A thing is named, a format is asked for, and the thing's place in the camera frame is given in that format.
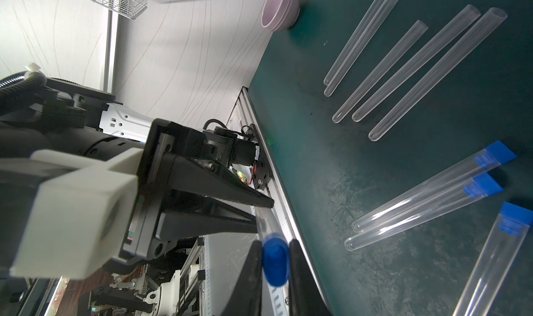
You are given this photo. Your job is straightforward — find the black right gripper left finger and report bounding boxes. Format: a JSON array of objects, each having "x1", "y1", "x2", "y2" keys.
[{"x1": 222, "y1": 240, "x2": 262, "y2": 316}]

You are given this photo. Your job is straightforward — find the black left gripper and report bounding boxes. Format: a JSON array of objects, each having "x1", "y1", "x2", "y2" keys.
[{"x1": 103, "y1": 119, "x2": 274, "y2": 274}]

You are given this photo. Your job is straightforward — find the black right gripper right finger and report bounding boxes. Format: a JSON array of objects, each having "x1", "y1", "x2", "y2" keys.
[{"x1": 289, "y1": 239, "x2": 332, "y2": 316}]

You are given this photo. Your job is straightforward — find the blue stopper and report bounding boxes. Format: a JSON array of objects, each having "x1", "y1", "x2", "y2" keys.
[{"x1": 262, "y1": 234, "x2": 290, "y2": 287}]

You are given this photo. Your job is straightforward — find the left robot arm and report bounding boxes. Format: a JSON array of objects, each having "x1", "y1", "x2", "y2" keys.
[{"x1": 1, "y1": 69, "x2": 274, "y2": 279}]

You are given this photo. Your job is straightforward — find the purple bowl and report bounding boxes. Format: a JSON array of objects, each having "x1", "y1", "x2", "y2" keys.
[{"x1": 261, "y1": 0, "x2": 300, "y2": 32}]

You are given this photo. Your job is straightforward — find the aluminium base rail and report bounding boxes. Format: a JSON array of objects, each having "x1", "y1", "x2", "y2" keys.
[{"x1": 232, "y1": 88, "x2": 323, "y2": 315}]

